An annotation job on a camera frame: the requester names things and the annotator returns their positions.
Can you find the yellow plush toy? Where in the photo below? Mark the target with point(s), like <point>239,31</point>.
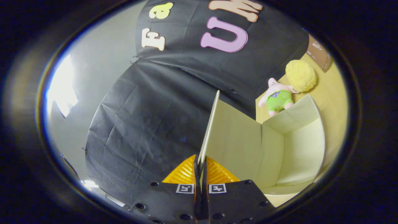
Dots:
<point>301,75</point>

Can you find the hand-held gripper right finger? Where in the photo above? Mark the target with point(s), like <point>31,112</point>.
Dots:
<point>236,202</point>

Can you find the black backdrop cloth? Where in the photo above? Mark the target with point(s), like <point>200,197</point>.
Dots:
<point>149,118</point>

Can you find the beige fabric storage box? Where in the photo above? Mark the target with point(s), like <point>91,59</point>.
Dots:
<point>236,146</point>

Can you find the pink and green plush toy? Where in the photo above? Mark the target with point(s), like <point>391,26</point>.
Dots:
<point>279,99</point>

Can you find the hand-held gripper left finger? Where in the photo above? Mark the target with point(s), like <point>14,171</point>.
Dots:
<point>169,202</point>

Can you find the ceiling light panel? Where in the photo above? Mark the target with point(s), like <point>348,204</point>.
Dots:
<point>62,87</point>

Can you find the brown cover book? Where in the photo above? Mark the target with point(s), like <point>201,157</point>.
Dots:
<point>320,53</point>

